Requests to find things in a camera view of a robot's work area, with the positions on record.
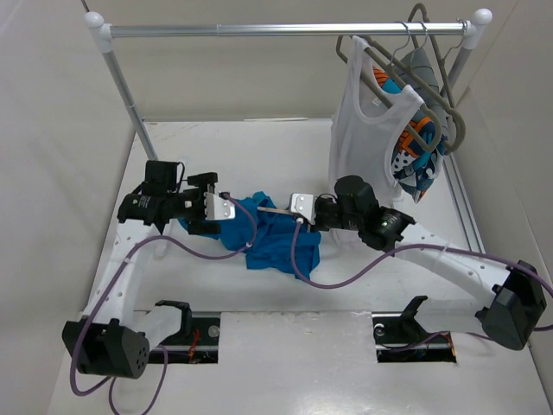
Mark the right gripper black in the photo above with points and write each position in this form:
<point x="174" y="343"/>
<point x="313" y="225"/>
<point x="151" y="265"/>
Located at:
<point x="318" y="226"/>

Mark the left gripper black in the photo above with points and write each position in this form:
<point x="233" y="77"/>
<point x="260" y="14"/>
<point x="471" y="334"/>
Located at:
<point x="199" y="223"/>

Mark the blue t shirt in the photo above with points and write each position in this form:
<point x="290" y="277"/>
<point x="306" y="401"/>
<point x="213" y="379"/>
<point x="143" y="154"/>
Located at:
<point x="271" y="248"/>

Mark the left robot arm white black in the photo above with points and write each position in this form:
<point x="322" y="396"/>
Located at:
<point x="109" y="339"/>

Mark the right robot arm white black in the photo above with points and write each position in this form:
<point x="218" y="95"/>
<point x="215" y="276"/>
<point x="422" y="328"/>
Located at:
<point x="506" y="299"/>

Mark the grey velvet hanger front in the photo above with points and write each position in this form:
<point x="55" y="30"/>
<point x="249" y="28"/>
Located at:
<point x="424" y="127"/>

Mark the grey velvet hanger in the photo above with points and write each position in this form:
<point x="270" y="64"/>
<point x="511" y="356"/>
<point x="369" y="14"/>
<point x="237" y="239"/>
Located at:
<point x="432" y="93"/>
<point x="448" y="78"/>
<point x="424" y="127"/>

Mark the grey velvet hanger middle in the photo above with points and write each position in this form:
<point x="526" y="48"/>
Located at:
<point x="432" y="93"/>

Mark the grey velvet hanger rear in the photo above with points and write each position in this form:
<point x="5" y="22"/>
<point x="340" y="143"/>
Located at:
<point x="448" y="78"/>

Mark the white mesh tank top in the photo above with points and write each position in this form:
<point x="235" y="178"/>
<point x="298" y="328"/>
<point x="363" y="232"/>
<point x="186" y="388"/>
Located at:
<point x="367" y="126"/>

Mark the colourful patterned garment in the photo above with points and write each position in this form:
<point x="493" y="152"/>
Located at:
<point x="414" y="170"/>

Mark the grey garment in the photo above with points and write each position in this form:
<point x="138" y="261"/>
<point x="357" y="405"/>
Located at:
<point x="418" y="61"/>

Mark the silver clothes rack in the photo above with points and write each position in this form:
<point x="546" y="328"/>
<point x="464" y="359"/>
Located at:
<point x="103" y="35"/>

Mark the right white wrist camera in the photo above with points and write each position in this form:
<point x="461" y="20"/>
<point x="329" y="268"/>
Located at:
<point x="303" y="205"/>

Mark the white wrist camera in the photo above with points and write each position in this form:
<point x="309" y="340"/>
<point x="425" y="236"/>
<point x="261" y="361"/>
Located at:
<point x="303" y="205"/>
<point x="218" y="208"/>

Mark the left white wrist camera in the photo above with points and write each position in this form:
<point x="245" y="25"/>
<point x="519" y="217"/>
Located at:
<point x="218" y="208"/>

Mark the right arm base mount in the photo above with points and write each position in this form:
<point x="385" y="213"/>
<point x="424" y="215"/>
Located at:
<point x="399" y="338"/>

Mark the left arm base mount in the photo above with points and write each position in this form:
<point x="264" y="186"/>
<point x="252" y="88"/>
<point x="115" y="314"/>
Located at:
<point x="198" y="343"/>

